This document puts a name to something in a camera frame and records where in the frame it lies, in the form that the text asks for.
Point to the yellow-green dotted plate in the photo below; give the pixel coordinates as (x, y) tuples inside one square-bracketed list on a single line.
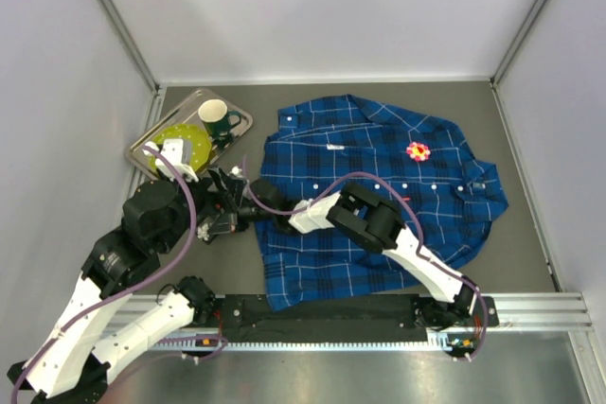
[(199, 138)]

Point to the silver maple leaf brooch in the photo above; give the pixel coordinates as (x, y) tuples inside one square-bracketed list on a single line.
[(202, 233)]

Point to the pink flower brooch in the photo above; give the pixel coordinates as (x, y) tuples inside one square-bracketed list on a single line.
[(418, 152)]

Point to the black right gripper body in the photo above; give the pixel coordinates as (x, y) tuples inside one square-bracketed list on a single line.
[(243, 210)]

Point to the blue plaid shirt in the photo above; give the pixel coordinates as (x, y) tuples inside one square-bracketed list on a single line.
[(390, 169)]

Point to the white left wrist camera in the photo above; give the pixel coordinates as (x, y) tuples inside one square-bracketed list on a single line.
[(178, 152)]

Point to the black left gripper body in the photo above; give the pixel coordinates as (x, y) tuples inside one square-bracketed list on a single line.
[(216, 197)]

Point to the silver metal tray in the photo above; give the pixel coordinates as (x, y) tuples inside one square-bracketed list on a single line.
[(187, 112)]

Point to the small black frame box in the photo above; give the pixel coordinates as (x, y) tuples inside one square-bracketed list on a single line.
[(212, 234)]

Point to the green mug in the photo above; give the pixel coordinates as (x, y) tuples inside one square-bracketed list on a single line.
[(218, 119)]

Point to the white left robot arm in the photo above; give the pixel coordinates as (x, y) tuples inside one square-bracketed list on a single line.
[(78, 363)]

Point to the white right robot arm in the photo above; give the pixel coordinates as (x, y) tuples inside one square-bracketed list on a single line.
[(367, 219)]

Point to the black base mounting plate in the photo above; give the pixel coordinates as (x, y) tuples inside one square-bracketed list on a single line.
[(381, 318)]

